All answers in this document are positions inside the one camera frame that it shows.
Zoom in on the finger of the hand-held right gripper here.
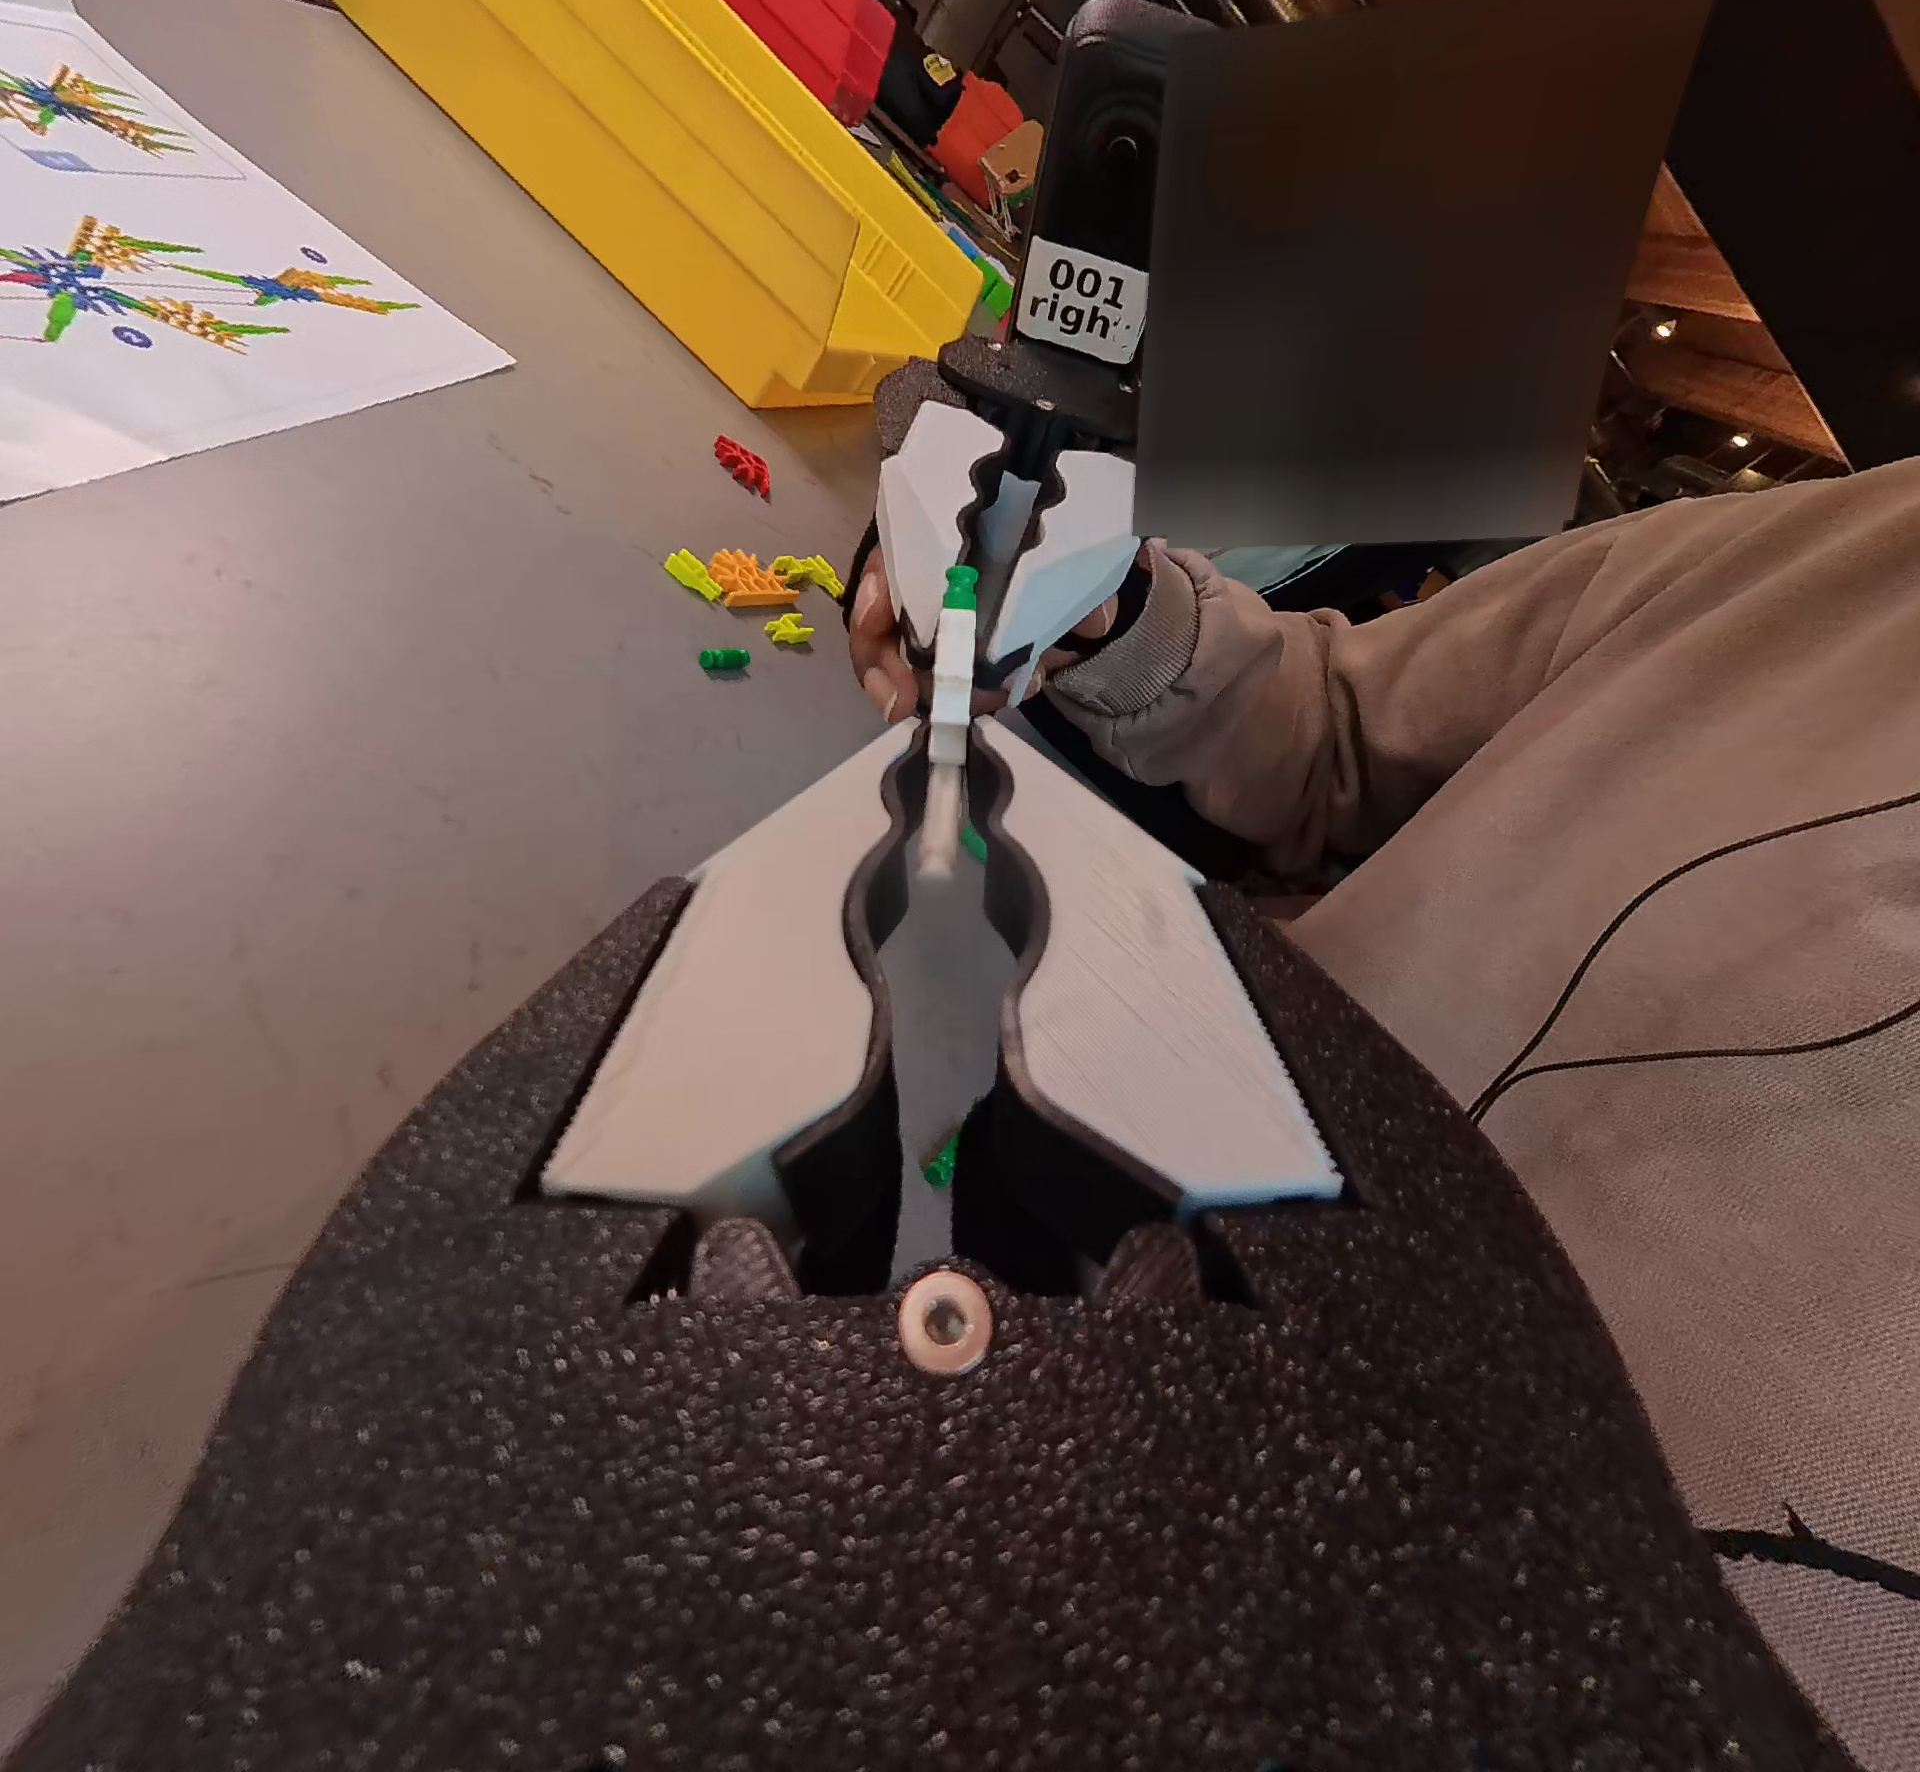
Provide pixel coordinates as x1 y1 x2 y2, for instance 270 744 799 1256
878 400 999 650
981 448 1142 712

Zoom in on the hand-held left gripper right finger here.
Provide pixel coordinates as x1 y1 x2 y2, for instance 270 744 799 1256
965 721 1343 1217

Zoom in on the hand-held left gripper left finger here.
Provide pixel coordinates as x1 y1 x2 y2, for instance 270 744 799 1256
542 712 936 1226

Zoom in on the yellow half-round connector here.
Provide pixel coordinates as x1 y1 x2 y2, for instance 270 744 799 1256
701 544 805 610

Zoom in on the white snowflake connector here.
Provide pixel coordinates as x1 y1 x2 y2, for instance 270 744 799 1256
924 613 981 768

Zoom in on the yellow plastic bin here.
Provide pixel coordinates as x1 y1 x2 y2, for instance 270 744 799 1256
326 0 988 415

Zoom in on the person's right forearm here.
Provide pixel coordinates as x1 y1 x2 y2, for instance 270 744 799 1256
1041 534 1656 892

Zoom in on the grey desk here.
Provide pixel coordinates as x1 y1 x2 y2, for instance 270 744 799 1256
0 0 1306 1713

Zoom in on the orange bag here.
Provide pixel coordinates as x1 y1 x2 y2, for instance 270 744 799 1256
936 71 1031 170

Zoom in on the folded paper instruction sheet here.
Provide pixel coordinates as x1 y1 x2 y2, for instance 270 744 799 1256
0 0 521 510

